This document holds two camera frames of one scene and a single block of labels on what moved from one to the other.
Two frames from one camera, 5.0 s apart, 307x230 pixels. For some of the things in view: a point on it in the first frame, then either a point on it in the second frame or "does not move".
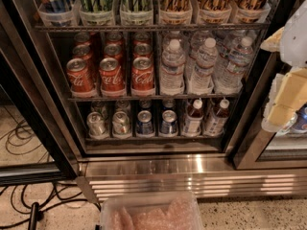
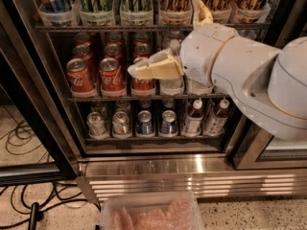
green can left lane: [96, 5] does not move
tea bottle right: [216, 121] does not move
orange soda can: [176, 4] does not move
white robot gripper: [295, 38] -> [201, 53]
